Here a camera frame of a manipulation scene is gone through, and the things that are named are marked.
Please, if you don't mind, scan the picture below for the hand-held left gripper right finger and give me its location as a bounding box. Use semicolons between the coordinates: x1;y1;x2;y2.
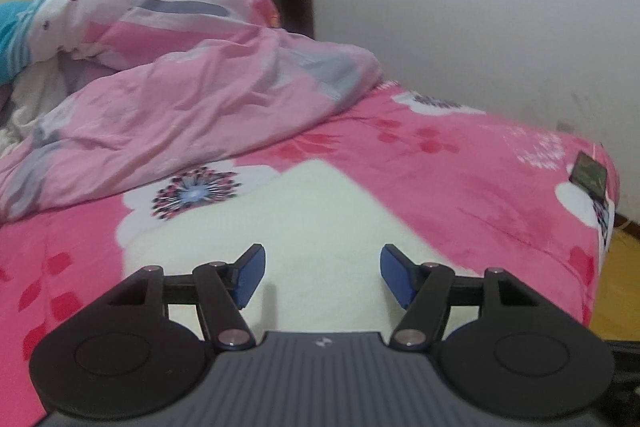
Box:
380;244;543;352

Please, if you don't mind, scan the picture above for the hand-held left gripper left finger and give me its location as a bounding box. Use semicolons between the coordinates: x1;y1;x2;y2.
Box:
107;243;266;352

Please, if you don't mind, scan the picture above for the cream white sweater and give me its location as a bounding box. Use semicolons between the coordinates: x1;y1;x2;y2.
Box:
120;159;452;344

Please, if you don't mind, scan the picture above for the pink floral blanket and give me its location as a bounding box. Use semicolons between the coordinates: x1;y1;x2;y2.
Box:
0;79;622;427

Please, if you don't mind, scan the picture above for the pink patterned quilt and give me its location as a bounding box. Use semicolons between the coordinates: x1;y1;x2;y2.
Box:
0;0;384;224

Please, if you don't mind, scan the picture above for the small dark packet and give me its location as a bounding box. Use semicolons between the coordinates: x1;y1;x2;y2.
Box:
569;152;609;198

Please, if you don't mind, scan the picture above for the teal pillow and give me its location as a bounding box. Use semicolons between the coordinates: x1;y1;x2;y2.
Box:
0;0;37;84

